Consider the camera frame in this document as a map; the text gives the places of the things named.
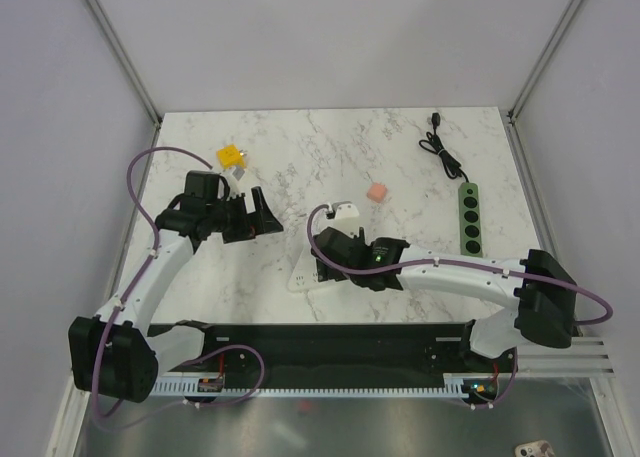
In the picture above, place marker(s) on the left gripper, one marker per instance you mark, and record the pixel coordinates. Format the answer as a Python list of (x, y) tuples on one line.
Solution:
[(259, 222)]

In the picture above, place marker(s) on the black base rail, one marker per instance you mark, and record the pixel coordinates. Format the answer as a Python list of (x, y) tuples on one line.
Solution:
[(341, 355)]

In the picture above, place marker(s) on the green power strip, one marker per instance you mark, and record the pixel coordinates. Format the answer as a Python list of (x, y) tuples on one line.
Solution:
[(469, 220)]

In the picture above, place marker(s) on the pink plug adapter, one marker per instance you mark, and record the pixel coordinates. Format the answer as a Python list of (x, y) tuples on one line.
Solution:
[(377, 192)]

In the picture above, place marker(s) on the white triangular power strip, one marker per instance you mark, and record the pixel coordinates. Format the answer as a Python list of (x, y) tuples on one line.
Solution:
[(304, 276)]

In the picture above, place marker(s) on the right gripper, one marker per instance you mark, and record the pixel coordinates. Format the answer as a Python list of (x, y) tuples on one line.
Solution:
[(323, 276)]

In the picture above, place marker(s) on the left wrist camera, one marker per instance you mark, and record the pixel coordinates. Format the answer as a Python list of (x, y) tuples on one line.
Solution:
[(234, 176)]

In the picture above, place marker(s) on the yellow cube socket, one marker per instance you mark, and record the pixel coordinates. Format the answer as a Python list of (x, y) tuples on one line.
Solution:
[(231, 156)]

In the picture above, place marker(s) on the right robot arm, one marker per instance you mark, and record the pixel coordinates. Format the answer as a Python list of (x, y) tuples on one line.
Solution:
[(535, 295)]

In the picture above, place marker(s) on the white cable duct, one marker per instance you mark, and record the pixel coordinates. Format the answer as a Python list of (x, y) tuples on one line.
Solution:
[(201, 385)]

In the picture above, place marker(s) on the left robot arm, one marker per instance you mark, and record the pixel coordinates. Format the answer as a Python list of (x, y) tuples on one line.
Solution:
[(113, 353)]

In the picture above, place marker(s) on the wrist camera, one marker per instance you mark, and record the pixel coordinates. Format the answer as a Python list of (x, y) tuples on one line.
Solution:
[(342, 210), (234, 176)]

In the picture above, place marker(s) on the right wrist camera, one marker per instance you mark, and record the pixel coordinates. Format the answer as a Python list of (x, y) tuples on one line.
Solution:
[(342, 210)]

